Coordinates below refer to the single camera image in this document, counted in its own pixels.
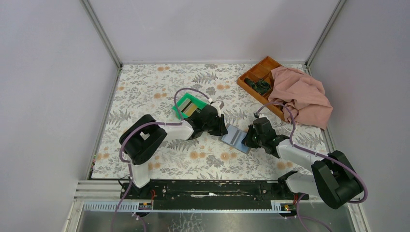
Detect orange compartment tray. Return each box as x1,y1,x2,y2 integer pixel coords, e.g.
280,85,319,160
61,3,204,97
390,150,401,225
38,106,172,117
236,56,282,104

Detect aluminium frame post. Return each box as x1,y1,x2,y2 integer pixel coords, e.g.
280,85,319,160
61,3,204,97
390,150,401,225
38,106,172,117
305,0,347,69
79,0,122,69

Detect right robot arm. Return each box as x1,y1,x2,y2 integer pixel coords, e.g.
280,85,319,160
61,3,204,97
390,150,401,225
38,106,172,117
242,117,368,209

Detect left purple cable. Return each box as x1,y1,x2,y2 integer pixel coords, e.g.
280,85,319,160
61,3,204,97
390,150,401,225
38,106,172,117
110,87,213,232

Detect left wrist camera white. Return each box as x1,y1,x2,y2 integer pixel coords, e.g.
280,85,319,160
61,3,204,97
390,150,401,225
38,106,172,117
210,100,224,117

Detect aluminium frame post left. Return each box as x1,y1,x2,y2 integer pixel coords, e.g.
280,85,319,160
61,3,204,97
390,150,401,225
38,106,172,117
79,0,122,69

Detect dark green patterned cloth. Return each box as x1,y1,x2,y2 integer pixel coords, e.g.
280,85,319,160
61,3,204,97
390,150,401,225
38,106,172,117
244,78,271,95

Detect green plastic bin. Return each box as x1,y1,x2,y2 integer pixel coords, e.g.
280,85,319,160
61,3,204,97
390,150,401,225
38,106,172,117
172,93,207,119

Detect pink cloth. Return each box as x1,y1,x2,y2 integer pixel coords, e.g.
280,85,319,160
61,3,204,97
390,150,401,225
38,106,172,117
268,66,333,130

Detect card stack in bin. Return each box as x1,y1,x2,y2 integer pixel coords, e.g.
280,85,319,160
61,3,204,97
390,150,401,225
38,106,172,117
178,99,198,117

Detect aluminium frame post right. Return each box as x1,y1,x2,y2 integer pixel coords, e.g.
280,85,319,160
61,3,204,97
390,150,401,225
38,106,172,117
305,0,347,69

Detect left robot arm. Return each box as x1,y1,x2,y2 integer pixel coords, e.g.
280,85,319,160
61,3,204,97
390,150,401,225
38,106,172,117
119,101,228,188

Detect grey leather card holder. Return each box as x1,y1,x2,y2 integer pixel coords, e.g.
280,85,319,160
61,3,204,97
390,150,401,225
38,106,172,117
220,124,250,154

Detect floral table mat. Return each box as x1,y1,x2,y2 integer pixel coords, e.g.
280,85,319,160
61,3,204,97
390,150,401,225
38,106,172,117
91,63,336,181

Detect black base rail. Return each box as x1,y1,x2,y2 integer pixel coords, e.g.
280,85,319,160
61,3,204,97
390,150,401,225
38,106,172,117
120,179,309,210

